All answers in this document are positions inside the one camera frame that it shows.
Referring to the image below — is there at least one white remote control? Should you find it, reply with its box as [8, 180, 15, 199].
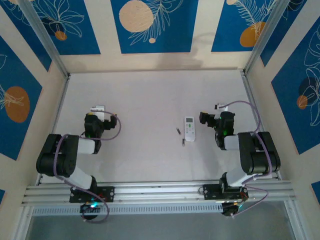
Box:
[183, 116, 196, 143]

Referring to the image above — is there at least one black controller board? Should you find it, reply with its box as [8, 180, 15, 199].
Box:
[221, 201, 245, 218]
[79, 201, 101, 221]

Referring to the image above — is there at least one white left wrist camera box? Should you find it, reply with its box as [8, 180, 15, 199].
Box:
[89, 105, 106, 119]

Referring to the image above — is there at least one aluminium side rail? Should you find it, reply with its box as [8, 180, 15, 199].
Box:
[37, 74, 71, 186]
[240, 71, 283, 180]

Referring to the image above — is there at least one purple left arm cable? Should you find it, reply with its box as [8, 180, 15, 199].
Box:
[53, 111, 123, 224]

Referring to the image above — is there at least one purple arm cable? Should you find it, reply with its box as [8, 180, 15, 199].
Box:
[53, 111, 123, 224]
[224, 100, 273, 217]

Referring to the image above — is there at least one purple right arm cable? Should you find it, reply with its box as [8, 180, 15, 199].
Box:
[224, 100, 273, 217]

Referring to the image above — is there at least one aluminium frame rail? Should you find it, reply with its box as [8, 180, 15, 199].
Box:
[21, 180, 297, 206]

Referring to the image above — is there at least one aluminium corner post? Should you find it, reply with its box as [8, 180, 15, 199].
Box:
[243, 0, 288, 75]
[18, 0, 71, 78]

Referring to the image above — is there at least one grey slotted cable duct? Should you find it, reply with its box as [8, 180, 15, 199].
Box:
[31, 202, 225, 216]

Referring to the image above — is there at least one aluminium frame leg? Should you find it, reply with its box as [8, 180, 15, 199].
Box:
[283, 199, 307, 240]
[13, 205, 35, 240]

